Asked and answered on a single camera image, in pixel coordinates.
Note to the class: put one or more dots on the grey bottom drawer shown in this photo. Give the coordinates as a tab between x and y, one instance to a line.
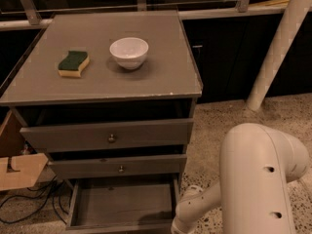
139	204

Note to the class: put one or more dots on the grey drawer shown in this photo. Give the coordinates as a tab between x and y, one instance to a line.
125	166
139	204
115	135

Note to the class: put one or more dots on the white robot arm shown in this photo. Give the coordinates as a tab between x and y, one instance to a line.
255	165

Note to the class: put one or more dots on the grey wooden drawer cabinet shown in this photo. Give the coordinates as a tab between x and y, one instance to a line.
166	86

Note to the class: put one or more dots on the grey middle drawer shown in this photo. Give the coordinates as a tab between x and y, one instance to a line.
125	166

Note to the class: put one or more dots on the grey top drawer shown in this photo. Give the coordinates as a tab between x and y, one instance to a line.
115	135

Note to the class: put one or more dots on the white ceramic bowl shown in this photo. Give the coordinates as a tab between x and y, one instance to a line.
130	52

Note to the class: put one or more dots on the dark low cabinet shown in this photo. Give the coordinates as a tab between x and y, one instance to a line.
229	53

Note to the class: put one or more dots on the green and yellow sponge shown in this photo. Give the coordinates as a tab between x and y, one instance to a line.
73	64

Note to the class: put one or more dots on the metal railing bar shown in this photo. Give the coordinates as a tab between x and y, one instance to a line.
242	8

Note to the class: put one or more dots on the cardboard box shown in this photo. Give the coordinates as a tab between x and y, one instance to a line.
17	170

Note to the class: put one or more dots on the white diagonal pole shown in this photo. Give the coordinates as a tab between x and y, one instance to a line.
289	25

